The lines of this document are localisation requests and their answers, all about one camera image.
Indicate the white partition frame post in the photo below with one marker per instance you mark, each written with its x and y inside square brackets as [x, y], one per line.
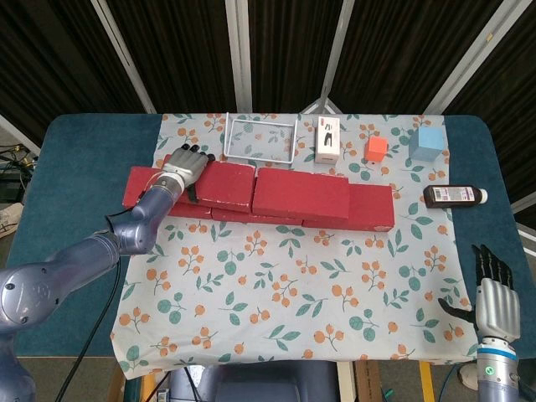
[240, 54]
[125, 58]
[460, 58]
[337, 46]

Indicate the small white product box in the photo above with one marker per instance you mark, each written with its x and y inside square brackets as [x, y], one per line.
[327, 142]

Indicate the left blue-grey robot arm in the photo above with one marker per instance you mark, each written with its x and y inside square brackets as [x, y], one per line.
[75, 264]

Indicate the orange cube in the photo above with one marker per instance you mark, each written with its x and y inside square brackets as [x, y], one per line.
[375, 148]

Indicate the brown bottle with white cap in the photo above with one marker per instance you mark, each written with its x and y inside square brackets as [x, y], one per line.
[452, 197]

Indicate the light blue cube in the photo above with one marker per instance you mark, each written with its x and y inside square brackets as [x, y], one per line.
[427, 144]

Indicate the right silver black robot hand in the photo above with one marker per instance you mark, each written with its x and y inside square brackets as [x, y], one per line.
[498, 305]

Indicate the red brick with chipped corner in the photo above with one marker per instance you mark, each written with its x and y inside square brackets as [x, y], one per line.
[370, 207]

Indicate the red foam brick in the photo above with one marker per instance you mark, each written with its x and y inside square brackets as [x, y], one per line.
[228, 186]
[259, 218]
[301, 194]

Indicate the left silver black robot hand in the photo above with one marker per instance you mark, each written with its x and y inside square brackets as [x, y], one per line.
[186, 163]

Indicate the red brick with white scratches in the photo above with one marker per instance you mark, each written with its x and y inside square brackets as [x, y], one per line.
[136, 188]

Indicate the floral fruit print tablecloth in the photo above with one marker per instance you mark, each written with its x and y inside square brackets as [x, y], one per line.
[251, 293]

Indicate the teal table mat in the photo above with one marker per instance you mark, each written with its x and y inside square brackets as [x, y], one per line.
[75, 167]

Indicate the blue-grey robot torso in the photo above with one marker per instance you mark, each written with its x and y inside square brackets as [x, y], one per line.
[259, 383]

